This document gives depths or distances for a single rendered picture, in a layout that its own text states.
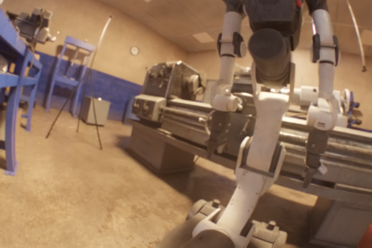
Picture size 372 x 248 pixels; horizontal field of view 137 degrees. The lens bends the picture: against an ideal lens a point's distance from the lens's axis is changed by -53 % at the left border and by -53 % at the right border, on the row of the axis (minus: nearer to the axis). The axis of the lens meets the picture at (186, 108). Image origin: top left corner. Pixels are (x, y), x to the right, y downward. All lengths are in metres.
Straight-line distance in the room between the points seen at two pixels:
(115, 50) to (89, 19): 1.31
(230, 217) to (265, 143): 0.32
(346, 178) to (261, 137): 0.86
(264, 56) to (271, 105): 0.25
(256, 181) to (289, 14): 0.64
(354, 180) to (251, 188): 0.90
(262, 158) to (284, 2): 0.59
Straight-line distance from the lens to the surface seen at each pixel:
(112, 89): 4.95
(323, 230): 1.38
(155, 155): 1.81
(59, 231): 0.93
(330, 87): 0.64
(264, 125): 0.64
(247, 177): 0.69
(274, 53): 0.44
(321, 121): 0.63
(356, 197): 1.20
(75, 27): 4.92
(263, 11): 0.62
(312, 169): 0.64
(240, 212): 0.67
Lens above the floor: 0.69
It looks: 3 degrees up
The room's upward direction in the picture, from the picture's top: 14 degrees clockwise
